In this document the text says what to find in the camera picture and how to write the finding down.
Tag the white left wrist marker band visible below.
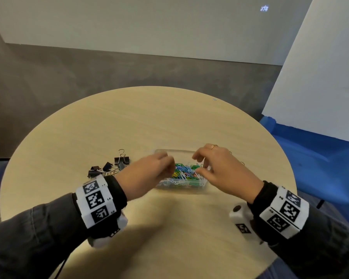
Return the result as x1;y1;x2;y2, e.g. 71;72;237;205
76;174;117;229

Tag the person's right hand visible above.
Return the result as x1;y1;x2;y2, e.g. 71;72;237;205
192;144;264;204

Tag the white board panel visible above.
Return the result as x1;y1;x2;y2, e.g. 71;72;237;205
262;0;349;145

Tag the person's left forearm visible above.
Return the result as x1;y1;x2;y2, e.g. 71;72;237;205
0;175;128;279

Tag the person's left hand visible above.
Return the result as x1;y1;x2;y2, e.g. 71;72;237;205
115;152;176;202

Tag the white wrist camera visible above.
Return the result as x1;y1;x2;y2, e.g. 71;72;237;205
87;211;129;249
229;203;269;245

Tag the blue mat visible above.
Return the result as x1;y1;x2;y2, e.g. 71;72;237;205
260;115;349;233

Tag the white wrist marker band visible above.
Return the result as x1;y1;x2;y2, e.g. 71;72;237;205
259;186;310;239
76;174;117;229

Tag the clear plastic box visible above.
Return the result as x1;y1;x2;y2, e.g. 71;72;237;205
154;149;210;191

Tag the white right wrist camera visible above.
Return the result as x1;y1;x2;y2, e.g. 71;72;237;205
229;203;269;245

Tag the person's right forearm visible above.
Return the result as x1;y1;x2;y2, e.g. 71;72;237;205
247;181;349;279

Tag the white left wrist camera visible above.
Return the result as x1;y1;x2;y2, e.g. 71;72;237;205
87;211;129;249

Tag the pile of coloured paper clips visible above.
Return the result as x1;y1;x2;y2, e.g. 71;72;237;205
159;163;207;187

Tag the white right wrist marker band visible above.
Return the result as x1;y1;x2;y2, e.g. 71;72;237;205
259;186;310;239

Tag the black cable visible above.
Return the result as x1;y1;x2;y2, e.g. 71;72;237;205
54;254;71;279

